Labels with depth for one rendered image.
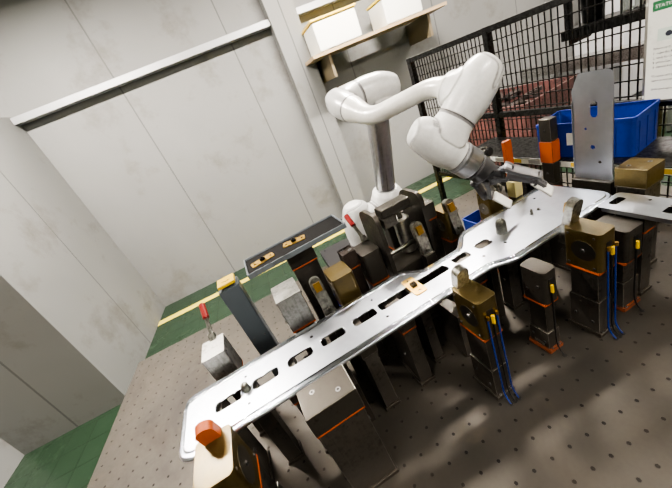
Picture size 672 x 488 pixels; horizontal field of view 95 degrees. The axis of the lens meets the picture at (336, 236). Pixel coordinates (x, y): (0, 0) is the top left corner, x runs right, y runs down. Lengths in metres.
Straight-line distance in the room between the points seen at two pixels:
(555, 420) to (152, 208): 3.89
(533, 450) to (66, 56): 4.29
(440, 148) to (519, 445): 0.75
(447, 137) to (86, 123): 3.73
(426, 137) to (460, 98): 0.12
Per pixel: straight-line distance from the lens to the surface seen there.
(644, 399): 1.09
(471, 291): 0.81
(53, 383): 3.38
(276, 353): 0.95
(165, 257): 4.26
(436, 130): 0.87
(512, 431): 1.00
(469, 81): 0.91
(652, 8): 1.48
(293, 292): 0.93
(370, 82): 1.36
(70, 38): 4.20
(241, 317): 1.14
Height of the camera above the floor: 1.57
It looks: 24 degrees down
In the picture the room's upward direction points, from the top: 23 degrees counter-clockwise
